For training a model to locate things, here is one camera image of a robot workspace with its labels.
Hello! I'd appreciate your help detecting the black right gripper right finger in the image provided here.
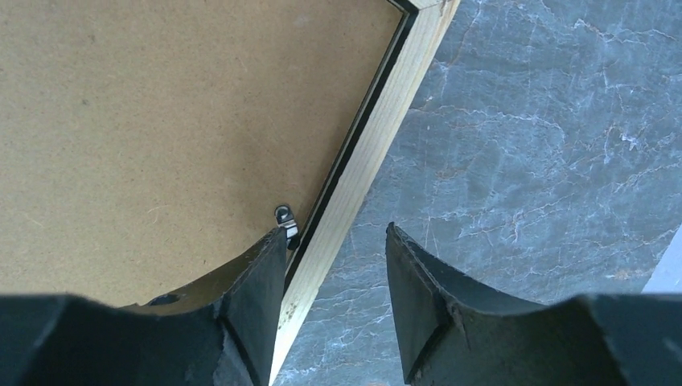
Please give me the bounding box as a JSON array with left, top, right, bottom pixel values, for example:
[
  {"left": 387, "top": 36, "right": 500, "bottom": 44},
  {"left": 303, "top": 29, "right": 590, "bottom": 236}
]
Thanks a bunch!
[{"left": 385, "top": 224, "right": 681, "bottom": 385}]

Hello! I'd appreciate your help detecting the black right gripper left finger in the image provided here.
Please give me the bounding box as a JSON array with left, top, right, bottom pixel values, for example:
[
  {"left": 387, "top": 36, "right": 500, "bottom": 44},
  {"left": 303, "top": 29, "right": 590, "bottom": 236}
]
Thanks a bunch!
[{"left": 1, "top": 228, "right": 287, "bottom": 385}]

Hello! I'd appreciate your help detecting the brown backing board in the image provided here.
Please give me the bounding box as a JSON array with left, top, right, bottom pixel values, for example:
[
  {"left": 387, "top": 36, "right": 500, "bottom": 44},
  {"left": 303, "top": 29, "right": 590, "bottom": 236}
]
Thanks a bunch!
[{"left": 1, "top": 1, "right": 401, "bottom": 306}]

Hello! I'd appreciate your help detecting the wooden picture frame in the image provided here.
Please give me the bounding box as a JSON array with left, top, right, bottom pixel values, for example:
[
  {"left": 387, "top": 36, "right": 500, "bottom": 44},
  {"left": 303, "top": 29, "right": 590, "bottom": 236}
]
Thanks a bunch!
[{"left": 269, "top": 0, "right": 460, "bottom": 381}]

